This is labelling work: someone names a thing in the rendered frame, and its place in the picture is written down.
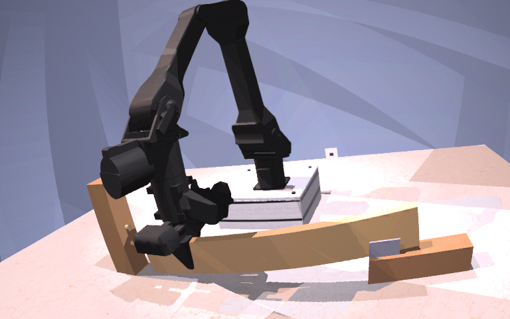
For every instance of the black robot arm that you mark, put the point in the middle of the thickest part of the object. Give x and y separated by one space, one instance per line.
155 155

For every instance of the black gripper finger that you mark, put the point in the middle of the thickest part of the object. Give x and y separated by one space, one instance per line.
183 252
195 229

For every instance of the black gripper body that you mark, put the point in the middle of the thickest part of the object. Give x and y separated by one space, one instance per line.
163 239

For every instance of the long wooden bed rail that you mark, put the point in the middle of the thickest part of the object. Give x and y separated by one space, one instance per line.
325 242

